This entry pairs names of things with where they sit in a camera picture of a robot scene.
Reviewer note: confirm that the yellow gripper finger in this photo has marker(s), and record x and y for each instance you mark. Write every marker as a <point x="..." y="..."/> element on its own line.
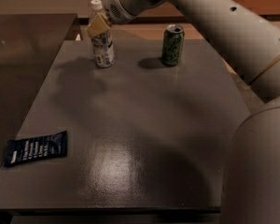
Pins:
<point x="98" y="24"/>

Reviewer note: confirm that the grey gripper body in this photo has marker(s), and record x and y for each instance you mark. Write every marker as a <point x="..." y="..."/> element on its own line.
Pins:
<point x="114" y="7"/>

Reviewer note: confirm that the clear plastic water bottle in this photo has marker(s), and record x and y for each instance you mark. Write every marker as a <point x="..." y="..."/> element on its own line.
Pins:
<point x="102" y="45"/>

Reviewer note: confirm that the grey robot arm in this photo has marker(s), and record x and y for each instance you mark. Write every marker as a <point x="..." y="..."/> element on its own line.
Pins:
<point x="251" y="45"/>

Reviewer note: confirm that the green soda can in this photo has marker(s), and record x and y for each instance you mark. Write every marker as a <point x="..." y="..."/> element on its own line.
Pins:
<point x="173" y="40"/>

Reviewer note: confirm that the dark blue snack packet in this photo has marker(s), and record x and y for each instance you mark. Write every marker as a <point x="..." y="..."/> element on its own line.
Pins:
<point x="36" y="149"/>

